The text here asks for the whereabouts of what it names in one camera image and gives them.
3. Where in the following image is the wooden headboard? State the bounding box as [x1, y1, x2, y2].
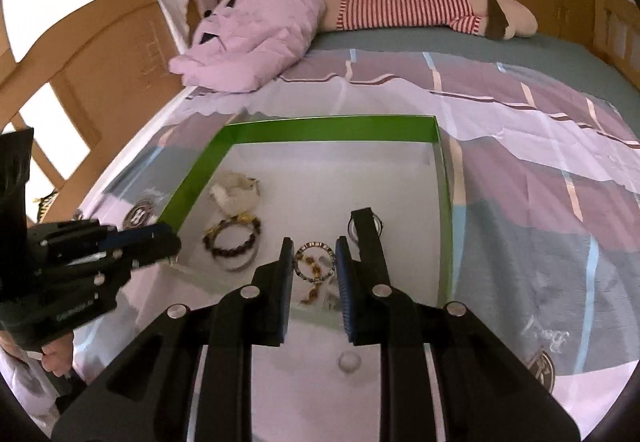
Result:
[1, 0, 181, 221]

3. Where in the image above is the striped plush toy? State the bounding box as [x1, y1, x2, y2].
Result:
[319, 0, 538, 40]

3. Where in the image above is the black wrist watch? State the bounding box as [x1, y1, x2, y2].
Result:
[347, 207, 393, 289]

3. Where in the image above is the patterned bed sheet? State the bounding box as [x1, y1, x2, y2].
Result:
[79, 28, 639, 441]

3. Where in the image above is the silver bangle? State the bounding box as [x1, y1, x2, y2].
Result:
[210, 243, 259, 272]

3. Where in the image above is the rhinestone ring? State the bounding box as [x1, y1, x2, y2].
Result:
[293, 239, 338, 283]

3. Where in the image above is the amber bead bracelet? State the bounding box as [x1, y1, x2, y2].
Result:
[298, 258, 327, 307]

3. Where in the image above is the white wrist watch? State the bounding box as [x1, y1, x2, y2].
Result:
[209, 171, 260, 216]

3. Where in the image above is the thin silver ring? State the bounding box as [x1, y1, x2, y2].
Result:
[336, 350, 362, 375]

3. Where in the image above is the person's left hand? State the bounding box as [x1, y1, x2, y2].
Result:
[1, 331, 74, 377]

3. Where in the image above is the dark bead bracelet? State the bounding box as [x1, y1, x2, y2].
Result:
[202, 212, 264, 259]

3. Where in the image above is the green cardboard box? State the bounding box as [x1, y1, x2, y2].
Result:
[160, 115, 454, 306]

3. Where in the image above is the green jade bracelet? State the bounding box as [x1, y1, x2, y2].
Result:
[319, 283, 344, 313]

